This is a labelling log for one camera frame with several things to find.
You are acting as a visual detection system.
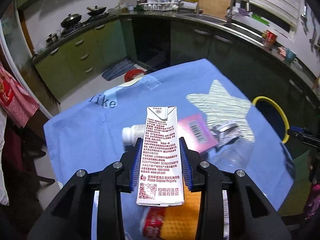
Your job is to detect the white milk carton red text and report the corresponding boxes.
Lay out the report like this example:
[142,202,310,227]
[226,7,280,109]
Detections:
[136,106,184,207]

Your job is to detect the pink purple box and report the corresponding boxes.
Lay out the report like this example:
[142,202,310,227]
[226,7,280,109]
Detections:
[177,114,218,153]

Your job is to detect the red soda can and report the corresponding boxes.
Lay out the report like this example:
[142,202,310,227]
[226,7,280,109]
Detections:
[140,206,165,239]

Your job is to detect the orange foam net sleeve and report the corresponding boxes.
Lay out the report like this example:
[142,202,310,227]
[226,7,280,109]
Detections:
[159,186,201,240]

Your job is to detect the steel kitchen faucet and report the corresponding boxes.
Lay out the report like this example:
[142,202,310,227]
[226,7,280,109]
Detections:
[225,0,251,24]

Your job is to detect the white pill bottle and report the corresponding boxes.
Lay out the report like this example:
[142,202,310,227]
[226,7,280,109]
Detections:
[121,125,145,146]

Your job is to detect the black bin yellow rim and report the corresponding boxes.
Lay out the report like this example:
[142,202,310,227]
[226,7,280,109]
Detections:
[252,96,290,144]

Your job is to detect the crumpled silver foil wrapper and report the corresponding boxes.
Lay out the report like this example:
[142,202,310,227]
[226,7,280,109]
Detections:
[211,121,242,147]

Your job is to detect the clear plastic bottle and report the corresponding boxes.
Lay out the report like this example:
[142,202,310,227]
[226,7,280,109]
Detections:
[210,137,254,173]

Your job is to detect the blue tablecloth with star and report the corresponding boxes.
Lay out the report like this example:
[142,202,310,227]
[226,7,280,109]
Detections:
[43,58,296,240]

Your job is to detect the teal mug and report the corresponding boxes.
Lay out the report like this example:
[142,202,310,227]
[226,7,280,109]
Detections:
[285,48,296,63]

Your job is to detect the red stool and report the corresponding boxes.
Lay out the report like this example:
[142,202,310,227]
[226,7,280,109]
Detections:
[124,69,145,82]

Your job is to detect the blue floor mat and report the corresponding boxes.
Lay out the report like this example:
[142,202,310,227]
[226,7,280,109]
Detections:
[102,59,135,81]

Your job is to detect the red canister on counter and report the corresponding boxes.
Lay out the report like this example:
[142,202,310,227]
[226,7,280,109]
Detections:
[262,30,277,47]

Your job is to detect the green lower cabinets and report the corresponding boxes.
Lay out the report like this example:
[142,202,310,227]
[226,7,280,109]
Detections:
[33,17,127,101]

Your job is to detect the red checked apron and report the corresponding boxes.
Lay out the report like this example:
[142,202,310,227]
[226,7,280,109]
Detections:
[1,64,40,127]

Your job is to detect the small steel pot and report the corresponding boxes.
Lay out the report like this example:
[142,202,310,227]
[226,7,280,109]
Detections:
[46,33,59,45]

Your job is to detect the wooden cutting board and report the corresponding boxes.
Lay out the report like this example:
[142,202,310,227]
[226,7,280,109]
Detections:
[199,0,231,20]

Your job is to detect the white dish rack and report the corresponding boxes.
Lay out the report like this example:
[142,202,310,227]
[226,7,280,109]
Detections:
[138,0,180,11]

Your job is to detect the black wok with lid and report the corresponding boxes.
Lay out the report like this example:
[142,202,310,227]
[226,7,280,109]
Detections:
[60,14,82,29]

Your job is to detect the black frying pan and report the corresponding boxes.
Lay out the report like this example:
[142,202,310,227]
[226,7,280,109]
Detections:
[87,5,106,17]

